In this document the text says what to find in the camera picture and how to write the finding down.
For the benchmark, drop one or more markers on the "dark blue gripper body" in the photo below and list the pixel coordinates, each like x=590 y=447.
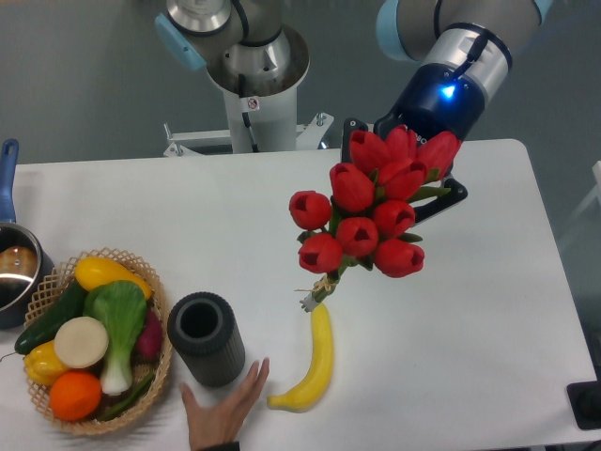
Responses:
x=451 y=89

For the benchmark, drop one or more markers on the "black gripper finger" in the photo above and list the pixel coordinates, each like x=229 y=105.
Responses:
x=458 y=192
x=351 y=125

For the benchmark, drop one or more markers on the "red tulip bouquet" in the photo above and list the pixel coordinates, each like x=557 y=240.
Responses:
x=366 y=220

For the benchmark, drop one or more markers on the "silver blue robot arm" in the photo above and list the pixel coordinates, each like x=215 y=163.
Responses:
x=247 y=49

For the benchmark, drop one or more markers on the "bare human hand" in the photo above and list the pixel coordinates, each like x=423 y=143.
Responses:
x=220 y=424

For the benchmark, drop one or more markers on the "black device at edge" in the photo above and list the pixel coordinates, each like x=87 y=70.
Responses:
x=584 y=399

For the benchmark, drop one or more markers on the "dark grey ribbed vase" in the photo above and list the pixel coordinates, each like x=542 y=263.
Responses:
x=203 y=329

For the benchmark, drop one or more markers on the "yellow banana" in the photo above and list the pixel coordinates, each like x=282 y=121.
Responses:
x=307 y=393

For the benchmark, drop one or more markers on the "green bok choy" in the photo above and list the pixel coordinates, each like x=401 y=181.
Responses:
x=120 y=307

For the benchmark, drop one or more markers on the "yellow squash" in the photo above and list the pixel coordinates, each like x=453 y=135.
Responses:
x=94 y=272

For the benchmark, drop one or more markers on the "purple sweet potato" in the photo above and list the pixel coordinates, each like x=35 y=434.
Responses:
x=149 y=342

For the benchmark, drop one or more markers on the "dark green cucumber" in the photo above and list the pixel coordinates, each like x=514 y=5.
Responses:
x=69 y=305

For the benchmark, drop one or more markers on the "woven wicker basket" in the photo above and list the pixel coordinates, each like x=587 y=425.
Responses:
x=49 y=291

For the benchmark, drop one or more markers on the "green bean pod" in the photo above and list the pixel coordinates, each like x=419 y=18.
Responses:
x=137 y=391

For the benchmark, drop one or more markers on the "orange fruit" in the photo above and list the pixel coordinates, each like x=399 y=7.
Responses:
x=75 y=395

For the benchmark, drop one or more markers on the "yellow bell pepper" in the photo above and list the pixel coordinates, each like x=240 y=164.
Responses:
x=42 y=365

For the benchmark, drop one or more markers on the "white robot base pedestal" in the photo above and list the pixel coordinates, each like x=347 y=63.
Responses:
x=255 y=124

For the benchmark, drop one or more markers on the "blue handled saucepan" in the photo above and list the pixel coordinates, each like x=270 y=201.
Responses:
x=24 y=264

